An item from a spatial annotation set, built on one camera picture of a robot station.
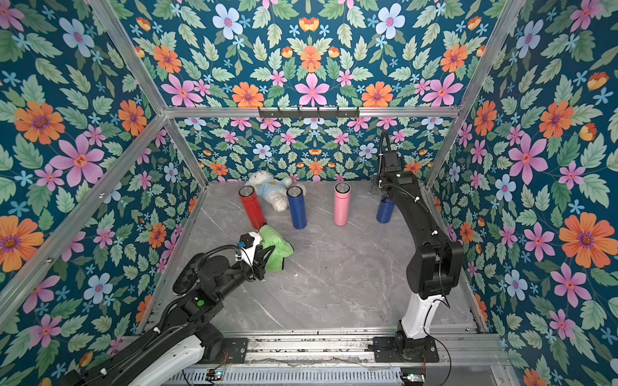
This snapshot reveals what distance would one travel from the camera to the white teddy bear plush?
1.01m

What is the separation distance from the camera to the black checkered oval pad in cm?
86

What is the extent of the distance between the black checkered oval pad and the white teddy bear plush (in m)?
0.39
